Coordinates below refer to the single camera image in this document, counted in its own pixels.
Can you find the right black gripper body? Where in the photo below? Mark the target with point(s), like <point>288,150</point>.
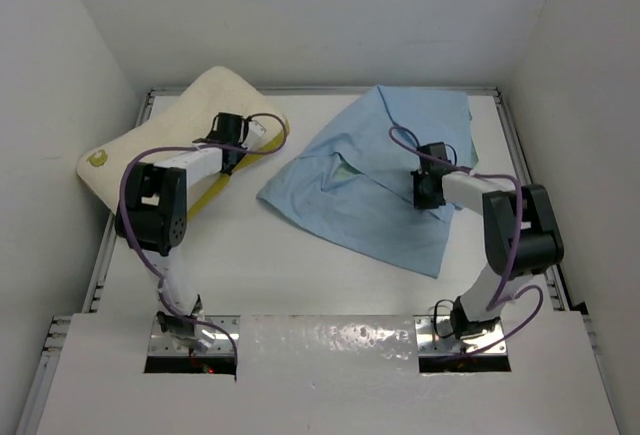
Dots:
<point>421,199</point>

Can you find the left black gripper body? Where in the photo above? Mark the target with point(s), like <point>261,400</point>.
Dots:
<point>239,155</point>

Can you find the cream memory foam pillow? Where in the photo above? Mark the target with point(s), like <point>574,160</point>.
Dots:
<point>190,117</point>

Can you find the light blue pillowcase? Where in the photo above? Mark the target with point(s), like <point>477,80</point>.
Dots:
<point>352,184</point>

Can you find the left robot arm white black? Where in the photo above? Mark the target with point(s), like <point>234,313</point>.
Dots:
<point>152,217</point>

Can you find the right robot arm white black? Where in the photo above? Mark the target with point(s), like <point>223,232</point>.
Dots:
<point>520,233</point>

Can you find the white front cover board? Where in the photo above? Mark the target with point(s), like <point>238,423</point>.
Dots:
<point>326,375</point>

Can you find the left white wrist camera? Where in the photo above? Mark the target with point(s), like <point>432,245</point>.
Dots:
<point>252,135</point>

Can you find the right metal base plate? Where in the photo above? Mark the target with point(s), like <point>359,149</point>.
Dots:
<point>434,338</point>

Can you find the metal base plate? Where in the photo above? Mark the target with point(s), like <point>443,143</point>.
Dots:
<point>222,335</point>
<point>434,338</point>

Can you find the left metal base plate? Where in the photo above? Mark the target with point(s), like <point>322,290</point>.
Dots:
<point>222,335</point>

